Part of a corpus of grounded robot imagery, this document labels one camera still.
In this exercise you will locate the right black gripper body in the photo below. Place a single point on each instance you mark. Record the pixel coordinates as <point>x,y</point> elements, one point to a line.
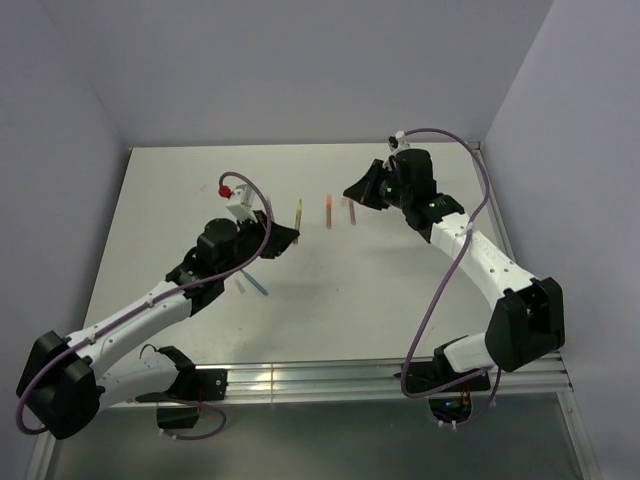
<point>395,194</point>

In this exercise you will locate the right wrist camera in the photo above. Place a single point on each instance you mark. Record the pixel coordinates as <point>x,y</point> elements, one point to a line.
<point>398,142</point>

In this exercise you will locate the blue pen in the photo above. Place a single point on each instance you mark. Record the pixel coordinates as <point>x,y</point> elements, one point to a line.
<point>255,283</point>

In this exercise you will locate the yellow pen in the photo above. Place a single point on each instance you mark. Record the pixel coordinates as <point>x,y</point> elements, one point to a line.
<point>298,219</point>

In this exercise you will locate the orange pen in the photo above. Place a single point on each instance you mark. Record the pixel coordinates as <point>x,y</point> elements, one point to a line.
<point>328,211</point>

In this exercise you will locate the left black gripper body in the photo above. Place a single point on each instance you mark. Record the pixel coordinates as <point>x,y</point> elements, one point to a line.
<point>250,238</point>

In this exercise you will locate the pink pen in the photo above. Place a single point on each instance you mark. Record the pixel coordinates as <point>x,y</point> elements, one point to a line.
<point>352,212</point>

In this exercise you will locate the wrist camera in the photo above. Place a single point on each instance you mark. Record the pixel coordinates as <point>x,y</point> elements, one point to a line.
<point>239,201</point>
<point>398,142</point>

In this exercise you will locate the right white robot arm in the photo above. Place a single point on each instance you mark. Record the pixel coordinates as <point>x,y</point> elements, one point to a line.
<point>527,319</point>

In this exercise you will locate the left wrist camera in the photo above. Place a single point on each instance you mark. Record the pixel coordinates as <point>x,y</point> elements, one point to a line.
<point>239,201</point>

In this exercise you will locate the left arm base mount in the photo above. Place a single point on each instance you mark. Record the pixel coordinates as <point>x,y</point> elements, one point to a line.
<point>196,392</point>

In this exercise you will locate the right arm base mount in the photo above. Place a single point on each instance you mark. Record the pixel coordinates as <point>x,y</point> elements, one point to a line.
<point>453,404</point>

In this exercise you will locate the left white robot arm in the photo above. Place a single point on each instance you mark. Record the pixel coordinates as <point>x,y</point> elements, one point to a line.
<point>68,380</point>

